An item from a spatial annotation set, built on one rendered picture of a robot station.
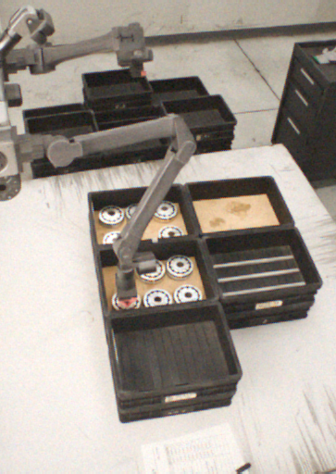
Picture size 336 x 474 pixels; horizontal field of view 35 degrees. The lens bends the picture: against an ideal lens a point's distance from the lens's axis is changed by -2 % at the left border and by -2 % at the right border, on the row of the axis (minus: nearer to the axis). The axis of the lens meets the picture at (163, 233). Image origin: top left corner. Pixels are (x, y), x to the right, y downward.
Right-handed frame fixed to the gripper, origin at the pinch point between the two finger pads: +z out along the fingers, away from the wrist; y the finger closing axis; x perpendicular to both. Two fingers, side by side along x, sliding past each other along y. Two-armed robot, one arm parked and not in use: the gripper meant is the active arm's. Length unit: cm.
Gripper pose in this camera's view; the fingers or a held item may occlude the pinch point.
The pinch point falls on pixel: (126, 299)
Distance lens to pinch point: 193.4
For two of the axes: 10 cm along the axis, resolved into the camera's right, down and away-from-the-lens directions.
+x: -9.8, 1.1, -1.6
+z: -0.5, 6.5, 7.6
